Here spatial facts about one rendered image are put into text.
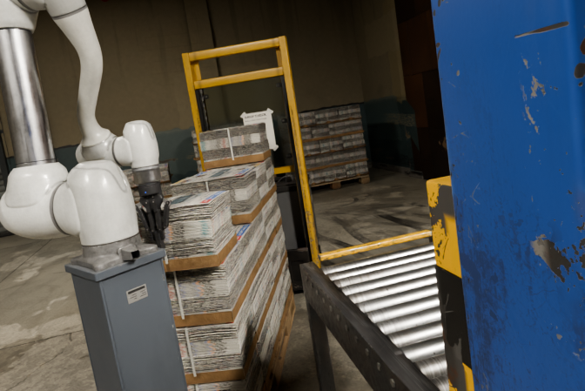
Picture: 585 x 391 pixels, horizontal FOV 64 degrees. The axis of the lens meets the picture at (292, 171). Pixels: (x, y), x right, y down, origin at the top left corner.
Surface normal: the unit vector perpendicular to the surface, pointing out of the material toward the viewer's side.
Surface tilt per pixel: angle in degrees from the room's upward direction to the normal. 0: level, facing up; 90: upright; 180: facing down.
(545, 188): 90
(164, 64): 90
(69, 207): 84
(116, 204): 86
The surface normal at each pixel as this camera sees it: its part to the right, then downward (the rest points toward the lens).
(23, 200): -0.23, 0.05
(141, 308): 0.72, -0.03
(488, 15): -0.96, 0.18
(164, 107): 0.23, 0.09
